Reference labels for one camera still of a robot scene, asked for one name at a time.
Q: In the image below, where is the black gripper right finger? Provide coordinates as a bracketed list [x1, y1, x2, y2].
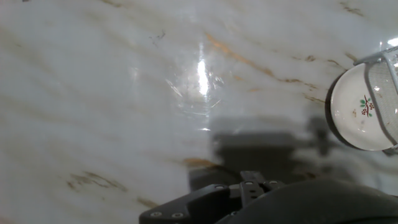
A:
[264, 179, 285, 194]

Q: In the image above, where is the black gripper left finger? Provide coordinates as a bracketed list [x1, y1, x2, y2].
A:
[139, 170, 266, 224]

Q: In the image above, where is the clear plastic box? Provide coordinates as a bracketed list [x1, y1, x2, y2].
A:
[353, 45, 398, 156]

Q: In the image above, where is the marble pattern table sheet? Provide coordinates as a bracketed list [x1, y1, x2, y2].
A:
[0, 0, 398, 224]

